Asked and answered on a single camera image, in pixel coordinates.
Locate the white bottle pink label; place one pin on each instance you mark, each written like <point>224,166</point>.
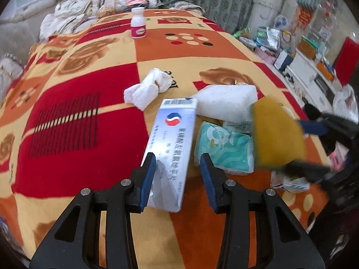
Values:
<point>138,22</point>

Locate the white tissue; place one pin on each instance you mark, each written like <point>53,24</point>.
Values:
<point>145,89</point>

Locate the pink folded cloth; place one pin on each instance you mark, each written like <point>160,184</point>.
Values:
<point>136,1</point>

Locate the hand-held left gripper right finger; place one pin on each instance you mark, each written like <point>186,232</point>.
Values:
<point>207,173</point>

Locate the teal tissue pack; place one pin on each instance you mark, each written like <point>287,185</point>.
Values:
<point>224,148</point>

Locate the white foam block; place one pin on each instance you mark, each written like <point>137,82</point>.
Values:
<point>224,101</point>

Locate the white blue wrapper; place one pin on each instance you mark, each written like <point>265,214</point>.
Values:
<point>291,185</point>

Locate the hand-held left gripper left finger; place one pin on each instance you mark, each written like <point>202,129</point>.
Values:
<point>148,173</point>

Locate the printed blanket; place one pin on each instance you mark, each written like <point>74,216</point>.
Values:
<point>84,117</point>

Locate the pink flower pillow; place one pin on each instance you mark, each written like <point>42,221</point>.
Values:
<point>120,1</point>

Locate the yellow sponge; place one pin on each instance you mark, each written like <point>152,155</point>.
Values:
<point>277,137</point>

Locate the pile of bags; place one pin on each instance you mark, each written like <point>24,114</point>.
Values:
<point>269,39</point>

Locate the red board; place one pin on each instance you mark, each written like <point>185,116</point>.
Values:
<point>346,61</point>

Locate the white medicine box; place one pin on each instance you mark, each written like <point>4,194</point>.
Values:
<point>171,151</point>

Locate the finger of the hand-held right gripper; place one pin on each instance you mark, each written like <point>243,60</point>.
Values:
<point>308,169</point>
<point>314,127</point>

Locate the white floral pillow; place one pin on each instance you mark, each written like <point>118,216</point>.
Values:
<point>78,2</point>

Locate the white cabinet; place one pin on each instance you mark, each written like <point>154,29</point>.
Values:
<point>308,72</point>

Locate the white quilt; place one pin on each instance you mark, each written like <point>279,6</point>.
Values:
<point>64,23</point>

